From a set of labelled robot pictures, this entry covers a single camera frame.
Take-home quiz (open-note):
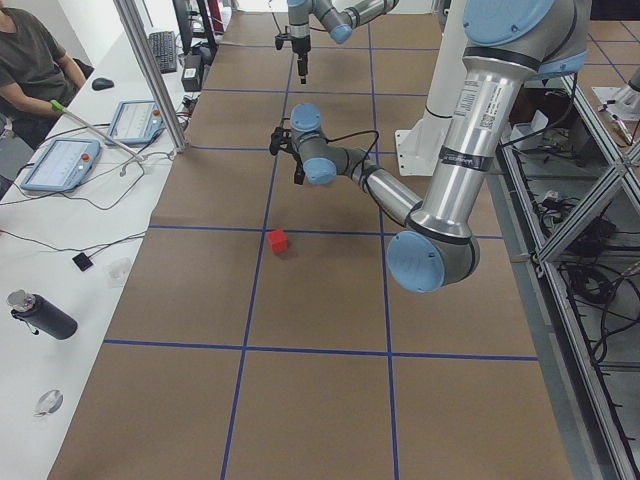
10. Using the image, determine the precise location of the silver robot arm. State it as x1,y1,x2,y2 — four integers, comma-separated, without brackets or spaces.
289,1,591,293
283,0,398,84

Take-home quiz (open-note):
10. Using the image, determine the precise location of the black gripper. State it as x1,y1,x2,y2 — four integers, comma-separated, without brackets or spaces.
292,153,305,185
292,36,310,84

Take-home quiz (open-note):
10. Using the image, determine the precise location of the metal rod with hook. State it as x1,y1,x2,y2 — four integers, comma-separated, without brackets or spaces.
49,100,146,176

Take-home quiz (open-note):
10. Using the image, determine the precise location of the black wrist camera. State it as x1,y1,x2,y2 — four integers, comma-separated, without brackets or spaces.
274,32,291,51
269,126,292,156

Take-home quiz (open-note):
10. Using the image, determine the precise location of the blue teach pendant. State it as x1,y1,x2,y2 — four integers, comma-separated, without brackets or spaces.
107,100,164,146
20,138,102,193

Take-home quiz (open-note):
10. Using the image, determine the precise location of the red block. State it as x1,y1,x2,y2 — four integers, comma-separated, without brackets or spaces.
267,229,289,254

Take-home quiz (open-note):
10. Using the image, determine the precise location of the aluminium frame rack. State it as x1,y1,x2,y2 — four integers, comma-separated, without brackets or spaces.
490,64,639,479

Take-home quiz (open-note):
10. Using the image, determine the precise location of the black keyboard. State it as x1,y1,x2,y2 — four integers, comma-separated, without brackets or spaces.
148,31,177,74

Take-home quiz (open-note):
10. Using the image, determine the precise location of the black box with label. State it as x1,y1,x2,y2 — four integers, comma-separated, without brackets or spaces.
181,54,203,92

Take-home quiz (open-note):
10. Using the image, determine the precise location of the near blue teach pendant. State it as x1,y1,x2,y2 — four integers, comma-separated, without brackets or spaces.
20,138,102,193

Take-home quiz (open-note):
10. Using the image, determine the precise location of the clear plastic cup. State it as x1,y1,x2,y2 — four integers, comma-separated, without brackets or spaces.
104,257,132,288

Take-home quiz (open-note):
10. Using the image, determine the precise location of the clear plastic lid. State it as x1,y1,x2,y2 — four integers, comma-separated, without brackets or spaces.
34,389,64,417

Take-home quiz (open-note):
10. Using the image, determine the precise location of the black water bottle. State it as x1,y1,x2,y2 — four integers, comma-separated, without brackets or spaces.
7,290,78,340

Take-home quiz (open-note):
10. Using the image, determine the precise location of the small black square pad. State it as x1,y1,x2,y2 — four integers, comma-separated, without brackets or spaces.
72,252,94,272

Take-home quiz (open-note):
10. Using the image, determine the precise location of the aluminium frame post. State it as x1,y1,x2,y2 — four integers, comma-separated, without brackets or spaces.
113,0,187,153

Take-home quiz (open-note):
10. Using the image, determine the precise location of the far blue teach pendant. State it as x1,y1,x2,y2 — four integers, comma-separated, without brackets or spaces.
107,100,164,146

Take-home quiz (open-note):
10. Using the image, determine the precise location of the seated person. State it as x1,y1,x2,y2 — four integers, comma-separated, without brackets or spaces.
1,6,94,149

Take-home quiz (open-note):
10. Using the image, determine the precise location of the black computer mouse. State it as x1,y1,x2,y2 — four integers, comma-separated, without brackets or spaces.
91,77,115,91

